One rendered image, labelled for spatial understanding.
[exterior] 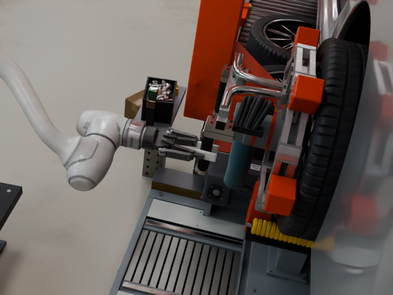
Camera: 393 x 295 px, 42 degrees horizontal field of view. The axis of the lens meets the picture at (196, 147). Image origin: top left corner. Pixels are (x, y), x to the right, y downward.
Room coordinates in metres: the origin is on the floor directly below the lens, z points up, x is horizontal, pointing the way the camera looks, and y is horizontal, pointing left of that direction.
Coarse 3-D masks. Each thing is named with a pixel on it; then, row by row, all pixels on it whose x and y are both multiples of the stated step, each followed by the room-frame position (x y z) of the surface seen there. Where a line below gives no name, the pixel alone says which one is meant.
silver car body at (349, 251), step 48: (336, 0) 2.40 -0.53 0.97; (384, 0) 1.24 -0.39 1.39; (384, 48) 1.07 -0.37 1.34; (384, 96) 0.93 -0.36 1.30; (384, 144) 0.81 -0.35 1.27; (336, 192) 0.98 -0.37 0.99; (384, 192) 0.70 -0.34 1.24; (336, 240) 0.83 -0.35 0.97; (384, 240) 0.61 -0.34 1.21; (336, 288) 0.70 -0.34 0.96; (384, 288) 0.54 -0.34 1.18
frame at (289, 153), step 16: (304, 48) 1.48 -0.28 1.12; (288, 64) 1.61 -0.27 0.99; (304, 64) 1.54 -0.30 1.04; (288, 112) 1.22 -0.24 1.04; (288, 128) 1.18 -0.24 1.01; (304, 128) 1.19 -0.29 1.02; (288, 144) 1.15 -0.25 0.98; (288, 160) 1.13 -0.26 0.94; (288, 176) 1.13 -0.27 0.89; (256, 208) 1.25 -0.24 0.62
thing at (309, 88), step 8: (296, 80) 1.22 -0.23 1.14; (304, 80) 1.21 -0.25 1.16; (312, 80) 1.21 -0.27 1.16; (320, 80) 1.22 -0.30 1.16; (296, 88) 1.19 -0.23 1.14; (304, 88) 1.19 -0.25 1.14; (312, 88) 1.19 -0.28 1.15; (320, 88) 1.20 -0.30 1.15; (296, 96) 1.17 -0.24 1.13; (304, 96) 1.17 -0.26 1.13; (312, 96) 1.18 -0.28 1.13; (320, 96) 1.18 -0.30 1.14; (296, 104) 1.19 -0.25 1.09; (304, 104) 1.18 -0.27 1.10; (312, 104) 1.18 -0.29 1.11; (304, 112) 1.21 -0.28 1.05; (312, 112) 1.20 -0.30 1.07
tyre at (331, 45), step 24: (336, 48) 1.39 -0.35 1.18; (360, 48) 1.45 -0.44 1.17; (336, 72) 1.28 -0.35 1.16; (360, 72) 1.30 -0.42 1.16; (336, 96) 1.22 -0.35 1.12; (360, 96) 1.23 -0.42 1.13; (336, 120) 1.16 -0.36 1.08; (312, 144) 1.13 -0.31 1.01; (336, 144) 1.12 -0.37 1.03; (312, 168) 1.09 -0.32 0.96; (336, 168) 1.09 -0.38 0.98; (312, 192) 1.07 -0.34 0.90; (312, 216) 1.07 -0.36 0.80; (312, 240) 1.12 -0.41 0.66
